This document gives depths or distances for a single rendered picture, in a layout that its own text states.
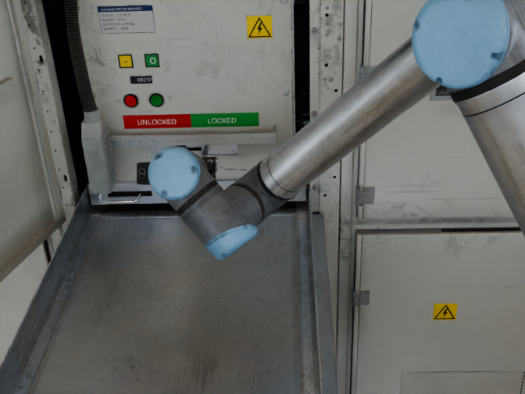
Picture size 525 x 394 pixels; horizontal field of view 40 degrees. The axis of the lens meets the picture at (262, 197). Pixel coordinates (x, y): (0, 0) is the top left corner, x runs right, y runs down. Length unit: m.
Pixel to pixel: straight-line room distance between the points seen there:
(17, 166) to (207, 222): 0.61
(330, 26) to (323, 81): 0.13
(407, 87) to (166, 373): 0.67
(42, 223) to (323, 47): 0.80
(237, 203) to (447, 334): 0.92
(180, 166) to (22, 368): 0.49
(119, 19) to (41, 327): 0.67
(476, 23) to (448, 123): 0.80
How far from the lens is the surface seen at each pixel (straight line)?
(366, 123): 1.16
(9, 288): 2.00
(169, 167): 1.23
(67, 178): 1.78
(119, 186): 1.80
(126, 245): 1.70
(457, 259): 1.86
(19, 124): 1.70
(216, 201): 1.24
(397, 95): 1.12
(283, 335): 1.41
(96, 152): 1.65
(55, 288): 1.60
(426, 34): 0.90
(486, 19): 0.87
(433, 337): 2.01
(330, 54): 1.58
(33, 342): 1.48
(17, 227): 1.74
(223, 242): 1.23
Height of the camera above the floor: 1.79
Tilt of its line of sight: 31 degrees down
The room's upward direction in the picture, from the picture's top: 2 degrees counter-clockwise
